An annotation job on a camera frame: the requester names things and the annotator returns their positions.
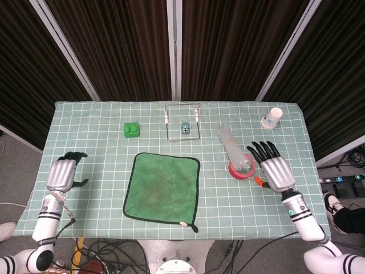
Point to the white flower print paper cups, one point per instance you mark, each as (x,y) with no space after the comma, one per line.
(271,120)

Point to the yellow floor strip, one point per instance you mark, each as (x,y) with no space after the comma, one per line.
(78,251)

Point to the white screen frame post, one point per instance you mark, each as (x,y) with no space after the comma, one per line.
(174,42)
(291,48)
(65,48)

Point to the green toy building brick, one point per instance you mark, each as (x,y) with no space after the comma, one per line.
(131,130)

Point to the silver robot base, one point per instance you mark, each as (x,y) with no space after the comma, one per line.
(174,257)

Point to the red tape roll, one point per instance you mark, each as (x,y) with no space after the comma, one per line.
(239,175)

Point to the black power strip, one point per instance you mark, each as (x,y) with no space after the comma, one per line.
(342,179)

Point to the green cloth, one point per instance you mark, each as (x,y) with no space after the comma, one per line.
(162,188)

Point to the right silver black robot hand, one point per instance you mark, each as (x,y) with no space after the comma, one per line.
(278,174)

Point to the black foot pedal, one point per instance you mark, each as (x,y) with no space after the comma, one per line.
(348,189)

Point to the bundle of clear straws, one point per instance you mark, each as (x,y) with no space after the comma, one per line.
(233,145)

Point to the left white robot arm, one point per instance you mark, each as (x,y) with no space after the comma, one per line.
(47,225)

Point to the white black sneaker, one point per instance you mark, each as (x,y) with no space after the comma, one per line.
(332,204)

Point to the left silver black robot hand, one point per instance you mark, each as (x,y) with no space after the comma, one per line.
(61,174)

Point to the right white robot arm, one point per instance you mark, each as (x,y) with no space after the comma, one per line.
(305,222)

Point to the plain white shoe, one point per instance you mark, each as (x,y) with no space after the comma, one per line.
(7,231)

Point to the green white checkered tablecloth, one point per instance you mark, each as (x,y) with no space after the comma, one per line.
(99,205)

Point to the black trouser leg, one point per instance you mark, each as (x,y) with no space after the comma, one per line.
(352,221)

